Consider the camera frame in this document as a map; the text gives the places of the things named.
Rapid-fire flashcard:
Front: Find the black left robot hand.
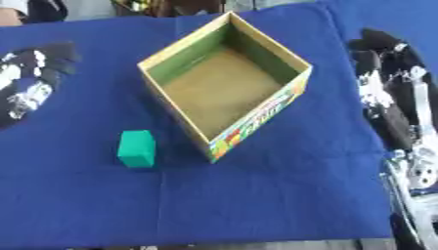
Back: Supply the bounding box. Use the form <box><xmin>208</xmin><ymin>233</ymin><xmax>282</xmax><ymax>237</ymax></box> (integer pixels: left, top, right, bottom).
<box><xmin>0</xmin><ymin>41</ymin><xmax>82</xmax><ymax>130</ymax></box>

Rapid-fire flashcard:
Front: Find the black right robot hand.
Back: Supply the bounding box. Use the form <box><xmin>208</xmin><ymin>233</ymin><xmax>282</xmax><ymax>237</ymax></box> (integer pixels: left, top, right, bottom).
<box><xmin>345</xmin><ymin>27</ymin><xmax>438</xmax><ymax>151</ymax></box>

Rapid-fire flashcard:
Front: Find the open cardboard box green inside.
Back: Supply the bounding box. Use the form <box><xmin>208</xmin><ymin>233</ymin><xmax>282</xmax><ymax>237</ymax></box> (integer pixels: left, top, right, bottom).
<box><xmin>137</xmin><ymin>10</ymin><xmax>315</xmax><ymax>164</ymax></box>

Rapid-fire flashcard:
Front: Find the person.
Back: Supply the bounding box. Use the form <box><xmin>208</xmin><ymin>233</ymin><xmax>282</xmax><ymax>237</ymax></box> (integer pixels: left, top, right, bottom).
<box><xmin>0</xmin><ymin>0</ymin><xmax>70</xmax><ymax>27</ymax></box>

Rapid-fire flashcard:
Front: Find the green rectangular block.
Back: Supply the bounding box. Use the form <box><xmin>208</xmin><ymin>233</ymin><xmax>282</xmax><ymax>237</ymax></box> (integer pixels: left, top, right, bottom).
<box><xmin>116</xmin><ymin>129</ymin><xmax>157</xmax><ymax>169</ymax></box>

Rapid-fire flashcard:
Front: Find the dark chair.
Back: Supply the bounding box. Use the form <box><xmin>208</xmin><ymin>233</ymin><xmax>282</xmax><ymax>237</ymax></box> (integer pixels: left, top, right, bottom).
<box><xmin>109</xmin><ymin>0</ymin><xmax>228</xmax><ymax>19</ymax></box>

